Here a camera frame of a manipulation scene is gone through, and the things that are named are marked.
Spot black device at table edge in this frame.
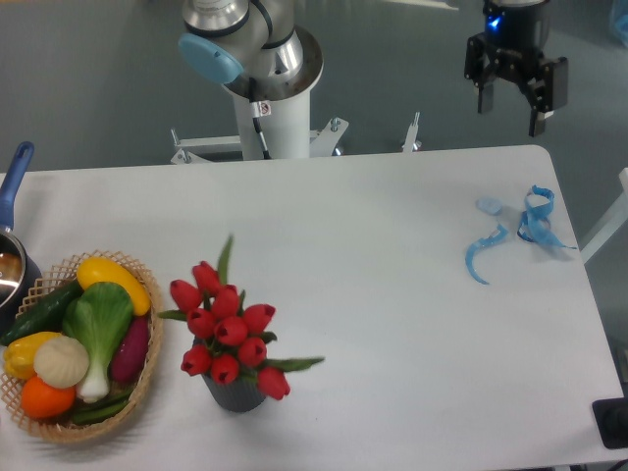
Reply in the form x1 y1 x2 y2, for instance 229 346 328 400
592 397 627 449

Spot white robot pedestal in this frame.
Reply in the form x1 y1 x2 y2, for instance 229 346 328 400
224 73 322 161

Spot dark grey ribbed vase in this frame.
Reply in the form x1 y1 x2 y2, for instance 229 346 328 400
202 375 266 413

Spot red tulip bouquet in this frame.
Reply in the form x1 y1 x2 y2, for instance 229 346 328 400
159 236 324 400

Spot yellow bell pepper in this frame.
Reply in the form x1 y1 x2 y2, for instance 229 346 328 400
3 332 62 381

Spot green bok choy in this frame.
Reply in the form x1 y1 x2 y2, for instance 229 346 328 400
62 282 133 404

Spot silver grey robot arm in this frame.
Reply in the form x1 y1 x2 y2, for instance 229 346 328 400
178 1 569 136

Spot blue crumpled plastic strip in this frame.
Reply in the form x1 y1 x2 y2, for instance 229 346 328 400
517 184 577 249

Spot green pea pods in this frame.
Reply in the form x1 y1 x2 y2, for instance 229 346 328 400
71 389 131 426

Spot black cable on pedestal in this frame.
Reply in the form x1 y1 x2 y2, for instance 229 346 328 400
246 77 273 160

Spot light blue plastic cap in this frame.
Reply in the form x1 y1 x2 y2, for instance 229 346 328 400
475 197 503 216

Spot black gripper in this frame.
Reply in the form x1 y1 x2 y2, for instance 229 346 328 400
463 1 569 137

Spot yellow squash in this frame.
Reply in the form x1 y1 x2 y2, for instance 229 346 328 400
77 256 151 316

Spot white metal base frame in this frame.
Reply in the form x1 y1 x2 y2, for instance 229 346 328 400
170 111 422 165

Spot orange fruit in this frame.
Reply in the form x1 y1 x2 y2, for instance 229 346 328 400
21 376 76 419

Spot blue object top right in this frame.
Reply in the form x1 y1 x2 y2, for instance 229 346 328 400
608 0 628 46

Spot woven wicker basket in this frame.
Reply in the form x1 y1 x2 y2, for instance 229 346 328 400
1 250 164 444

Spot white frame leg right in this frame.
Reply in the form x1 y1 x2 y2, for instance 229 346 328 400
580 168 627 264

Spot purple sweet potato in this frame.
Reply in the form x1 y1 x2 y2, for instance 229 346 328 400
110 316 149 384

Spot blue curved plastic strip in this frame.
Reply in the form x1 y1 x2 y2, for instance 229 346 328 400
464 224 509 286

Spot green cucumber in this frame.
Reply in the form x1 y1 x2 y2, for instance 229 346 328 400
1 280 83 346

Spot blue handled saucepan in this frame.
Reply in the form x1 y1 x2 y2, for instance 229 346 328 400
1 141 41 334

